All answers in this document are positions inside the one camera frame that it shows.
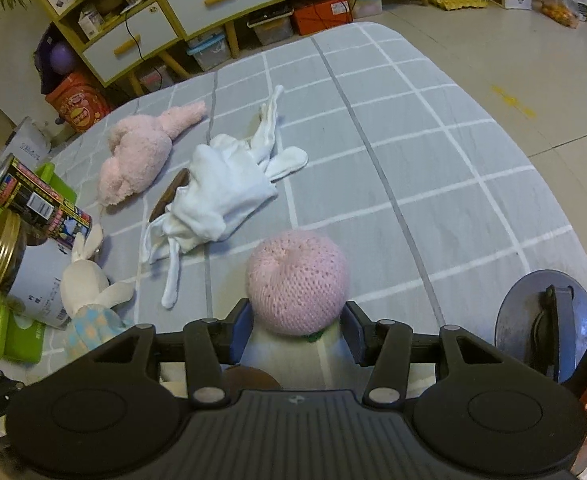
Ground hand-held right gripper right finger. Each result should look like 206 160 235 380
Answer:
343 301 504 408

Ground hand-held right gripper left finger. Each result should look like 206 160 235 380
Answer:
86 300 254 408

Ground brown oval pad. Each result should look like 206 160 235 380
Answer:
222 366 282 392
150 170 190 222

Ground green plastic bin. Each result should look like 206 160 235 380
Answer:
0 162 82 365

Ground pink knitted ball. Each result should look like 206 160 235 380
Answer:
246 230 350 337

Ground white garment with ties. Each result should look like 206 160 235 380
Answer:
141 85 309 311

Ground bunny doll blue dress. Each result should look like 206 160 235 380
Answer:
61 222 137 361

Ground pink plush rabbit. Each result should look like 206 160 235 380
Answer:
98 101 208 207

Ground gold lid jar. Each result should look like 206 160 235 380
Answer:
0 210 104 331

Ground round grey phone stand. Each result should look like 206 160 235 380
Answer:
495 270 587 386

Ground grey checked blanket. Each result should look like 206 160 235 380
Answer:
0 22 587 396

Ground printed tin can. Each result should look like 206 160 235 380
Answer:
0 155 94 253

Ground clear box pink contents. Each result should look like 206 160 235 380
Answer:
138 65 174 92

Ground red printed bucket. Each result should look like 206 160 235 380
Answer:
45 71 112 133

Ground clear box blue lid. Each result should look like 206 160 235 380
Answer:
186 32 232 72

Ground clear storage box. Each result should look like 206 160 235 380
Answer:
348 0 387 18
248 7 294 46

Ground orange storage box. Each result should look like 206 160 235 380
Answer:
291 0 354 36

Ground low wooden cabinet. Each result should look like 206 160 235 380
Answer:
146 0 294 61

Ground purple ball toy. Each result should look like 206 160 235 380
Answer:
34 25 77 93

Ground tall wooden shelf cabinet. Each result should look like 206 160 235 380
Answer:
34 0 184 88

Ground bag of oranges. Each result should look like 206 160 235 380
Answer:
541 0 579 28

